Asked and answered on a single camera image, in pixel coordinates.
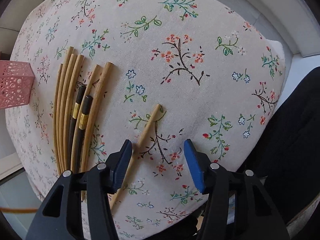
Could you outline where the pink perforated utensil basket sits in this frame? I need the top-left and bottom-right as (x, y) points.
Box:
(0, 60), (35, 109)

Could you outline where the black chopstick gold band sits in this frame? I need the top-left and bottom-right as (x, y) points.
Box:
(67, 85), (86, 168)
(74, 95), (93, 173)

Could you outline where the wooden chopstick lone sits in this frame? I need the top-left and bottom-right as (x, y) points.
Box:
(109, 103), (161, 210)

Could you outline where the floral tablecloth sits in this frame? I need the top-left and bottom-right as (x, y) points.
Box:
(5, 0), (285, 239)

